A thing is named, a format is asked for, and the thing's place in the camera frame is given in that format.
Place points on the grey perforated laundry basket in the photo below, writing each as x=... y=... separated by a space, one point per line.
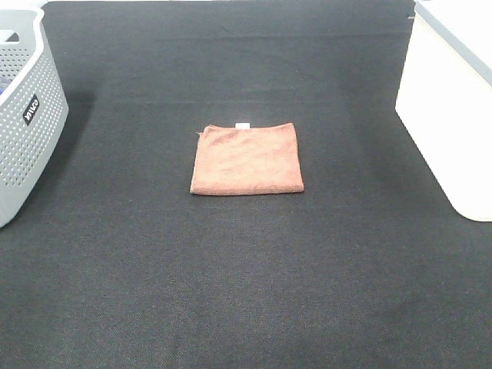
x=34 y=108

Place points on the orange-brown towel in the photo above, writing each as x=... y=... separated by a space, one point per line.
x=234 y=161

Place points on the black fabric table mat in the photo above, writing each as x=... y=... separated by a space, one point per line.
x=113 y=263

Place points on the white plastic storage bin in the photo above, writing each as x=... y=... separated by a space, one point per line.
x=444 y=99

